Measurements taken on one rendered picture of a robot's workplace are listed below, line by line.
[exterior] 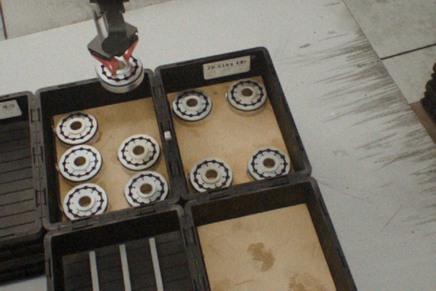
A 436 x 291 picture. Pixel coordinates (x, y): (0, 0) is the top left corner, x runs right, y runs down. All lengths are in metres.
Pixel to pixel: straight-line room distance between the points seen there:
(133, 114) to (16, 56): 0.54
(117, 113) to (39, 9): 1.63
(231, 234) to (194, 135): 0.29
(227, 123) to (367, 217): 0.43
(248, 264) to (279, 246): 0.08
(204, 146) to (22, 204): 0.45
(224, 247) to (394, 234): 0.45
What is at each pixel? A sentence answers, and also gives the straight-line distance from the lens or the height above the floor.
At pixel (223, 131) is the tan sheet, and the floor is 0.83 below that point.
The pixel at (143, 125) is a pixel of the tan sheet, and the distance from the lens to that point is 1.59.
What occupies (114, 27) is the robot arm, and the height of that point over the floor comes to 1.27.
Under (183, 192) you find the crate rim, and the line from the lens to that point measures 1.36.
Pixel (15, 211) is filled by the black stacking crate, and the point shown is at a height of 0.83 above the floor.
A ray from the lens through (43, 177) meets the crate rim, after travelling 1.44.
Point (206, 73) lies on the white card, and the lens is 1.61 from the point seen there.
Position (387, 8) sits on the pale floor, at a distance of 3.11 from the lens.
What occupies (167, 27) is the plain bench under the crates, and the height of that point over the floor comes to 0.70.
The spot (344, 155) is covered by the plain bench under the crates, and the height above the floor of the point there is 0.70.
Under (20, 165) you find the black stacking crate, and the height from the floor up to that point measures 0.83.
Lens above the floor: 2.11
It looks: 55 degrees down
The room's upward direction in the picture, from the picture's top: 4 degrees counter-clockwise
